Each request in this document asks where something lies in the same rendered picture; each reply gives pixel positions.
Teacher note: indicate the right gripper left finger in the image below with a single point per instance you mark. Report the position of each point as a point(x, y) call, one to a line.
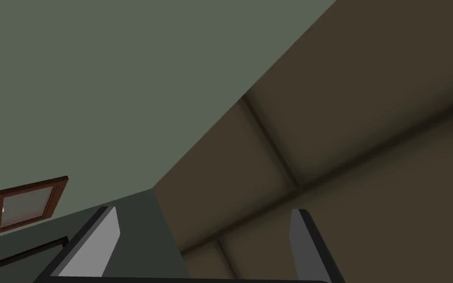
point(93, 245)

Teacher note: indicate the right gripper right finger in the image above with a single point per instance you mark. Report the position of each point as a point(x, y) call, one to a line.
point(309, 251)

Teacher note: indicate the brown framed window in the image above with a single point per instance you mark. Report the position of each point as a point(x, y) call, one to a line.
point(22, 206)

